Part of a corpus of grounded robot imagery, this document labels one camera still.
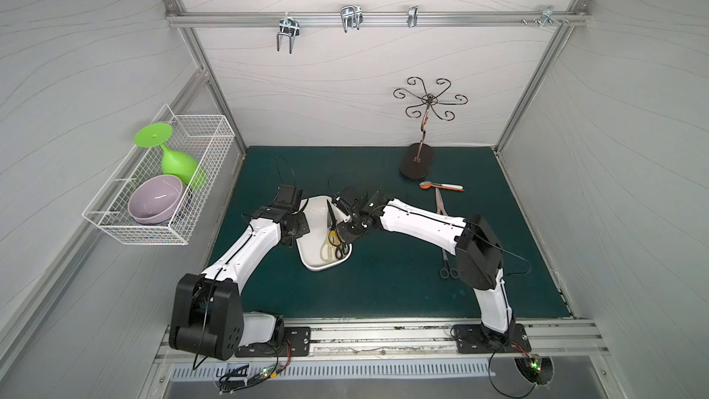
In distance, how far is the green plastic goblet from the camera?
586 millimetres

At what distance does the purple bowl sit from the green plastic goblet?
2 centimetres

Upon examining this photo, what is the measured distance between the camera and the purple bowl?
0.57 metres
